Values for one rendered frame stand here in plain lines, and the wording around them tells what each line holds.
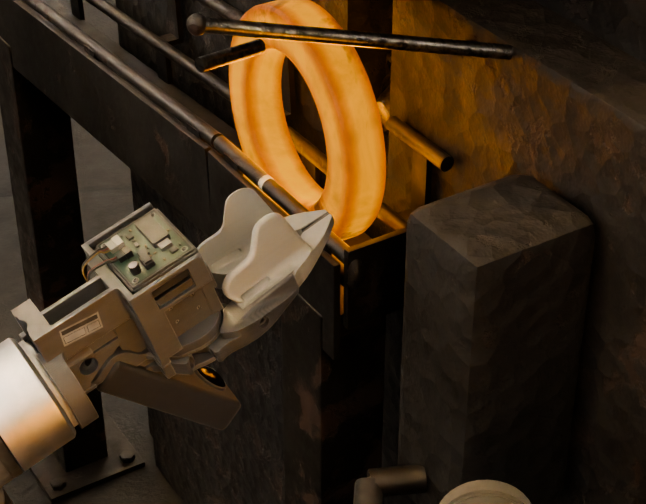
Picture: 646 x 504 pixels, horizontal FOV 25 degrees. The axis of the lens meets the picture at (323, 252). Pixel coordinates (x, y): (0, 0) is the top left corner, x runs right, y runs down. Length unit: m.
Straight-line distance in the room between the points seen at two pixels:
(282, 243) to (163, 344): 0.10
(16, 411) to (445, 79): 0.38
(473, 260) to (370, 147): 0.18
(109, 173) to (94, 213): 0.13
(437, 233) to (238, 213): 0.14
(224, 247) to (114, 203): 1.48
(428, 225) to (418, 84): 0.18
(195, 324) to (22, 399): 0.12
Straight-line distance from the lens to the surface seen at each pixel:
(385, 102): 1.14
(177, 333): 0.92
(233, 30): 0.91
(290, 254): 0.94
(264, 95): 1.15
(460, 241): 0.89
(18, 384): 0.89
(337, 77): 1.02
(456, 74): 1.02
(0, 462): 0.90
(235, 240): 0.96
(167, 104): 1.23
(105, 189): 2.48
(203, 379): 0.98
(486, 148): 1.01
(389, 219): 1.08
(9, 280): 2.28
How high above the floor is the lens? 1.29
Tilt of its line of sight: 34 degrees down
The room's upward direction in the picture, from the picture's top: straight up
